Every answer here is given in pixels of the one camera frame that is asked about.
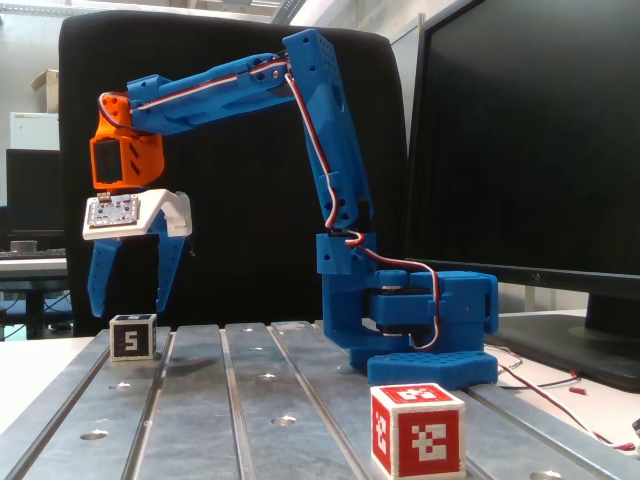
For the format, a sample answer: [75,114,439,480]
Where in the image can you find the orange gripper housing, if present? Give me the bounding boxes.
[86,92,190,318]

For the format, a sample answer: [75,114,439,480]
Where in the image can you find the black cube with white markers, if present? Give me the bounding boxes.
[108,313,159,362]

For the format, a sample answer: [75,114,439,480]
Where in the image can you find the red cube with white markers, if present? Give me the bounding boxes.
[369,382,467,479]

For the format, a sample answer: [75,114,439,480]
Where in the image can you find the black keyboard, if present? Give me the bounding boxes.
[0,248,67,259]

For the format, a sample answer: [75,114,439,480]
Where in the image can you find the black office chair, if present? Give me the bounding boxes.
[58,10,407,337]

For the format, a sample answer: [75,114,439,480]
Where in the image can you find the small black background monitor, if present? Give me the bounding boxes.
[5,148,64,232]

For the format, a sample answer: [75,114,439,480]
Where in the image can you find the large black computer monitor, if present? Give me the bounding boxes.
[403,0,640,394]

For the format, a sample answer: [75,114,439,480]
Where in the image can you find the white mount with circuit board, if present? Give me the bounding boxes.
[82,188,194,242]

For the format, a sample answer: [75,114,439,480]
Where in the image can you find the slotted metal base plate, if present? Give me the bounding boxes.
[0,321,621,480]

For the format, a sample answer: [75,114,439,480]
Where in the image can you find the red white black servo cable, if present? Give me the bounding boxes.
[98,58,294,117]
[342,229,446,351]
[284,72,341,231]

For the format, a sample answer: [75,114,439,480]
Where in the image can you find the thin dark wire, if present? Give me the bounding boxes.
[499,369,584,391]

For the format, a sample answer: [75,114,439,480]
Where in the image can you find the red white black table cable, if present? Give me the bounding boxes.
[492,362,640,451]

